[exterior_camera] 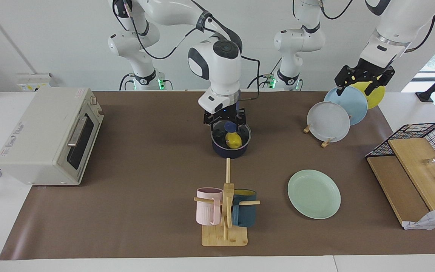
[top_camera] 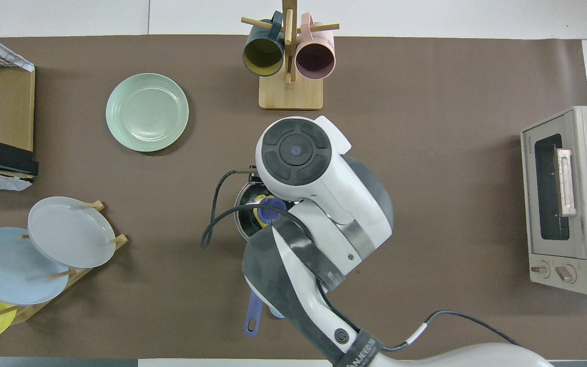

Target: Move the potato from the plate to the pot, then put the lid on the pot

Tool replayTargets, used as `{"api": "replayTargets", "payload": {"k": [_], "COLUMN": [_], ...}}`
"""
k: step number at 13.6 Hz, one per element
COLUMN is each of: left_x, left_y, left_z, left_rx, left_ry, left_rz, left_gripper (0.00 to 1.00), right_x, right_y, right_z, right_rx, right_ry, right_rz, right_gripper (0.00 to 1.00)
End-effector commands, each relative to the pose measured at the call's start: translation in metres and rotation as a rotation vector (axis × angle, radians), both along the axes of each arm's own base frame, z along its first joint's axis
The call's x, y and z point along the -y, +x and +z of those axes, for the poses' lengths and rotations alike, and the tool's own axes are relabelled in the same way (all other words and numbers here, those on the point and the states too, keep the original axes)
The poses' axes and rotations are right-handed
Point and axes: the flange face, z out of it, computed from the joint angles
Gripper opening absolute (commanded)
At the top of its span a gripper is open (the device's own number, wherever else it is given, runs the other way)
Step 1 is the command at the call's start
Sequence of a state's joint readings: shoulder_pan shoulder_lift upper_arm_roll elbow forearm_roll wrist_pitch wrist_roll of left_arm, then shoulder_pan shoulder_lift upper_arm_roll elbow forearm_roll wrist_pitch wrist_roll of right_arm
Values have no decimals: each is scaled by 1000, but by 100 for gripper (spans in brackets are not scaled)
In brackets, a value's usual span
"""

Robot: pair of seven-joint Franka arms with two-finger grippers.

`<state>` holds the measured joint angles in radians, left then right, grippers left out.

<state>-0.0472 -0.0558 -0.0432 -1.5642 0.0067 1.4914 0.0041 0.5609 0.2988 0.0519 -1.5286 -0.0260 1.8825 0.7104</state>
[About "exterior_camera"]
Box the grey plate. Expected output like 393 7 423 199
307 101 351 143

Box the white power socket box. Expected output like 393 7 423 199
16 73 52 92

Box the black wire basket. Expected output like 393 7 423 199
366 122 435 175

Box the wooden mug tree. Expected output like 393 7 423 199
194 158 261 247

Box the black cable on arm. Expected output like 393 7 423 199
318 0 435 53
123 0 262 102

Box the white checkered cloth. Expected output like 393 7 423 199
403 205 435 230

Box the pink mug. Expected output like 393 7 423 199
196 187 224 226

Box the glass lid with purple knob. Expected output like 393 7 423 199
211 121 251 148

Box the dark blue mug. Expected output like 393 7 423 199
232 189 258 227

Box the pale green plate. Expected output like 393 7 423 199
287 169 341 219

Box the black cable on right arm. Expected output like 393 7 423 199
123 0 262 102

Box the yellow plate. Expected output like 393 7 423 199
350 78 386 110

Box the light blue plate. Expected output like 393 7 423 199
324 87 369 126

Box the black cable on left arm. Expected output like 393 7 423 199
318 0 435 53

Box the yellow lemon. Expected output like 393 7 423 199
225 132 243 149

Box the brown table mat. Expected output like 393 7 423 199
0 91 435 260

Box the black pot with purple handle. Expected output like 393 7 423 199
210 123 252 159

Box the wooden shelf board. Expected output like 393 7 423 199
387 138 435 211
367 155 430 227

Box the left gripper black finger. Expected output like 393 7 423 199
336 77 350 96
365 77 383 96

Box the wooden plate rack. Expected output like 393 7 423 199
303 113 354 148

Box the beige toaster oven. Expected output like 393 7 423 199
0 88 105 186

